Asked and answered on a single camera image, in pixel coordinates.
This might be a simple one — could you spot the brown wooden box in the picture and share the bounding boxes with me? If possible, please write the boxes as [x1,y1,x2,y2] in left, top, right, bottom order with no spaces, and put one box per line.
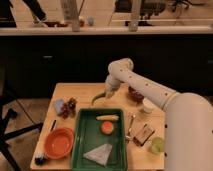
[133,124,155,146]

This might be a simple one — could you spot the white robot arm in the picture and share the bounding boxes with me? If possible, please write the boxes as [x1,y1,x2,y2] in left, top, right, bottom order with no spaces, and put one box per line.
[105,58,213,171]

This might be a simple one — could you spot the white cup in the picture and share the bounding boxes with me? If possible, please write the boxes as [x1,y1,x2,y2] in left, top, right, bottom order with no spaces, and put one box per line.
[142,99,155,114]

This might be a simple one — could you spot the black marker pen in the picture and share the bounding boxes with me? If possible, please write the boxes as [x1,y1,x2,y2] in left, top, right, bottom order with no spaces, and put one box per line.
[50,120,57,132]

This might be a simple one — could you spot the orange round fruit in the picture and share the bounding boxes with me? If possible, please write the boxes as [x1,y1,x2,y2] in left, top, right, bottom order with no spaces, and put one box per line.
[101,121,114,135]

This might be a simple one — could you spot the dark maroon bowl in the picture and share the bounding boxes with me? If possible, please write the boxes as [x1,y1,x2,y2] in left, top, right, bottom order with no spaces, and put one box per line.
[128,87,144,103]

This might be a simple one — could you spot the green plastic tray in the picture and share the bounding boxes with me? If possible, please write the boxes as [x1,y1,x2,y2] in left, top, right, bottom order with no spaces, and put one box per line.
[71,108,128,171]

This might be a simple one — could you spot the red grape bunch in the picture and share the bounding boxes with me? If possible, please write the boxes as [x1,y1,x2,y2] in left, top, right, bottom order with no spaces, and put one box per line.
[61,98,77,118]

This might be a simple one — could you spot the black white brush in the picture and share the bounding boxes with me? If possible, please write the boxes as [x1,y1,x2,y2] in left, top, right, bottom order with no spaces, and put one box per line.
[34,152,47,166]

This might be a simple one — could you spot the black chair frame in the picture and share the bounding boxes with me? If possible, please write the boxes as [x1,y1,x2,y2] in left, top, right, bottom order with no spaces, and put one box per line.
[0,66,44,171]

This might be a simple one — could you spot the green cup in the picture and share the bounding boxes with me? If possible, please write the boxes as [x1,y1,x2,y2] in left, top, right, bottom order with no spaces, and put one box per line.
[150,137,164,155]

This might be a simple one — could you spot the orange red bowl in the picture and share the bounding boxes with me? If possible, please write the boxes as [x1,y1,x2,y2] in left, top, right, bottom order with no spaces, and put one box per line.
[44,127,74,159]

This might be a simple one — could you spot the grey folded cloth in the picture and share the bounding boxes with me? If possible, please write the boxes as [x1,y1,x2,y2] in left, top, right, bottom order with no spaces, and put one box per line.
[83,143,113,166]

